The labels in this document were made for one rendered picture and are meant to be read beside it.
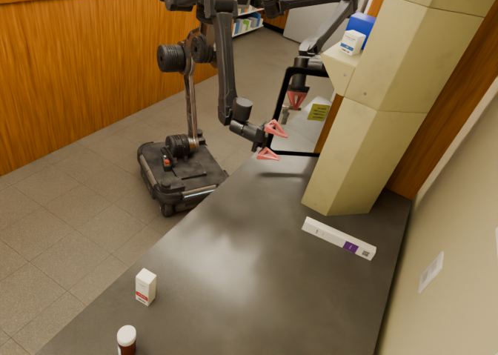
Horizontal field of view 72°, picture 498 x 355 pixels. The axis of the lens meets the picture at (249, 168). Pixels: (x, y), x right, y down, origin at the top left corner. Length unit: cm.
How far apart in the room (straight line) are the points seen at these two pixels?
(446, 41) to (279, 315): 89
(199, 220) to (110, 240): 123
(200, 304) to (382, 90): 81
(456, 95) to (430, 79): 31
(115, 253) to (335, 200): 145
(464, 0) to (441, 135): 59
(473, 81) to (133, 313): 132
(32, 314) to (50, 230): 54
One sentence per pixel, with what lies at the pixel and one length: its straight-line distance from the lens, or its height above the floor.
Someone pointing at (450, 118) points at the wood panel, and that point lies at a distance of 152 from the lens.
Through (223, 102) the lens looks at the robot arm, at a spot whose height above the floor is 125.
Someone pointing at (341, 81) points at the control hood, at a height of 145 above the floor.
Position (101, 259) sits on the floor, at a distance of 230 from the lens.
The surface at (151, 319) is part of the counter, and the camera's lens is 101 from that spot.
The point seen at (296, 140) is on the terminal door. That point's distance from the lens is 149.
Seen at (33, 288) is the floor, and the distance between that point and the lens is 226.
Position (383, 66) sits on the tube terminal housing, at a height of 154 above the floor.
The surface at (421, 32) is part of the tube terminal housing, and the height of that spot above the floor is 165.
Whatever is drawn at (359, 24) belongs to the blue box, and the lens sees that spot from 128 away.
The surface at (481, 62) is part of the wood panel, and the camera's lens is 146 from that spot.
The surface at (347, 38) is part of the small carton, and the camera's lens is 120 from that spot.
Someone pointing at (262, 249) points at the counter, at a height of 94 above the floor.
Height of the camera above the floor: 184
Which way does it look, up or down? 38 degrees down
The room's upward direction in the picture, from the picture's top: 15 degrees clockwise
